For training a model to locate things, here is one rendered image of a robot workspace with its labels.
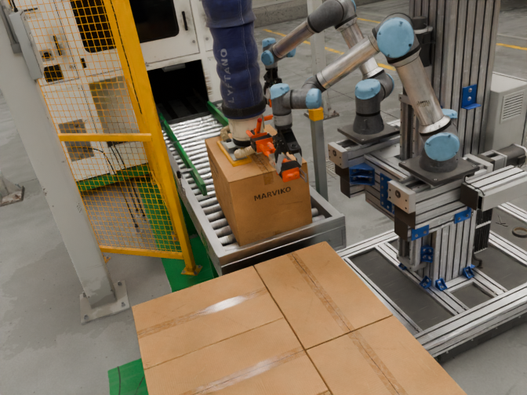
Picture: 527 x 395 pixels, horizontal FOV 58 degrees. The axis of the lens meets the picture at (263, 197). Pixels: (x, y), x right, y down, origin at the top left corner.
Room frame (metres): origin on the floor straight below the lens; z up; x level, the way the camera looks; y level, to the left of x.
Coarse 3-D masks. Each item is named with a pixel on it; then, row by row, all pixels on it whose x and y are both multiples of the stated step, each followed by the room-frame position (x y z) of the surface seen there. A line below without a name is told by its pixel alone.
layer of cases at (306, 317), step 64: (320, 256) 1.84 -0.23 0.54; (192, 320) 1.53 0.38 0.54; (256, 320) 1.47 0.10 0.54; (320, 320) 1.42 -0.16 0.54; (384, 320) 1.37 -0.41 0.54; (192, 384) 1.19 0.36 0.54; (256, 384) 1.15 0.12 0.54; (320, 384) 1.11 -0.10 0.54; (384, 384) 1.07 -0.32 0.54; (448, 384) 1.04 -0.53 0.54
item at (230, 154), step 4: (220, 140) 2.45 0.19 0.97; (228, 140) 2.36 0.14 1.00; (232, 140) 2.42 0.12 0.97; (220, 144) 2.40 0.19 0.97; (224, 144) 2.38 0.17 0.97; (220, 148) 2.37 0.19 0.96; (224, 148) 2.34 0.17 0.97; (236, 148) 2.24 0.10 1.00; (240, 148) 2.31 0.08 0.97; (224, 152) 2.29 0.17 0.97; (228, 152) 2.27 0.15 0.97; (232, 152) 2.26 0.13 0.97; (228, 156) 2.23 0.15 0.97; (232, 156) 2.21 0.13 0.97; (248, 156) 2.19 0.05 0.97; (228, 160) 2.21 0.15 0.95; (232, 160) 2.17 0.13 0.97; (236, 160) 2.16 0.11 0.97; (240, 160) 2.16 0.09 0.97; (244, 160) 2.15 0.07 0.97; (248, 160) 2.15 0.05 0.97; (232, 164) 2.13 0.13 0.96; (236, 164) 2.14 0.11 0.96; (240, 164) 2.14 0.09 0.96
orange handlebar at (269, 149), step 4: (264, 116) 2.41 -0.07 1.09; (268, 116) 2.40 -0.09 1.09; (272, 116) 2.40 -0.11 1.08; (264, 120) 2.39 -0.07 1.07; (248, 132) 2.21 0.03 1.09; (260, 132) 2.19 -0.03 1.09; (260, 144) 2.04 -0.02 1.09; (268, 144) 2.03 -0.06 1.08; (272, 144) 2.01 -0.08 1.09; (260, 148) 2.01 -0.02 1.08; (264, 148) 1.98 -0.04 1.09; (268, 148) 1.97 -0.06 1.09; (272, 148) 1.97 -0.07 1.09; (264, 152) 1.96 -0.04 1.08; (268, 152) 1.94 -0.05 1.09; (272, 152) 1.98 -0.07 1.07; (284, 160) 1.84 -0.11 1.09; (296, 172) 1.70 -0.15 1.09; (288, 176) 1.70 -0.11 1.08; (292, 176) 1.69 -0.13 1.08; (296, 176) 1.70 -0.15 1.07
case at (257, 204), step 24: (216, 144) 2.45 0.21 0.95; (216, 168) 2.28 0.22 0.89; (240, 168) 2.11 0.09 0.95; (264, 168) 2.07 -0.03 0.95; (216, 192) 2.48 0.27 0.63; (240, 192) 1.99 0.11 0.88; (264, 192) 2.01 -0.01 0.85; (288, 192) 2.04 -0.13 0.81; (240, 216) 1.98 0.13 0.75; (264, 216) 2.01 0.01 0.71; (288, 216) 2.04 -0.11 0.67; (240, 240) 1.98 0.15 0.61
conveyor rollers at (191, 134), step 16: (176, 128) 3.95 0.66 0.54; (192, 128) 3.89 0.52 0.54; (208, 128) 3.84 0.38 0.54; (192, 144) 3.52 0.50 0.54; (176, 160) 3.24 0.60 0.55; (192, 160) 3.24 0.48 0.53; (208, 160) 3.19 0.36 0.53; (208, 176) 2.91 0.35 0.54; (208, 192) 2.66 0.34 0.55; (208, 208) 2.45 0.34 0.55; (224, 224) 2.28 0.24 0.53; (224, 240) 2.10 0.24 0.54
